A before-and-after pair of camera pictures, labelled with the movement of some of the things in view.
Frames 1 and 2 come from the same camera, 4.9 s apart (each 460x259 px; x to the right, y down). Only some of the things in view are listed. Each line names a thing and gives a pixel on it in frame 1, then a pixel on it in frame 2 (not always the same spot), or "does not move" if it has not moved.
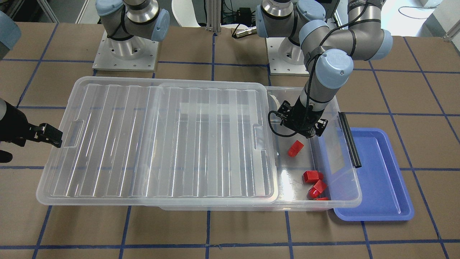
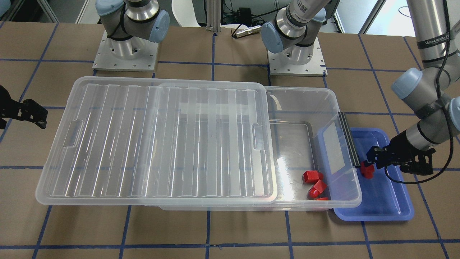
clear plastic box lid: (155, 141) does not move
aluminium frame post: (213, 16) does not move
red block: (316, 191) does not move
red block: (312, 176) does not move
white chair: (184, 11) does not move
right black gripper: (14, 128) to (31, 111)
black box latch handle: (349, 140) does not move
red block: (295, 149) to (368, 172)
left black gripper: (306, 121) to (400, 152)
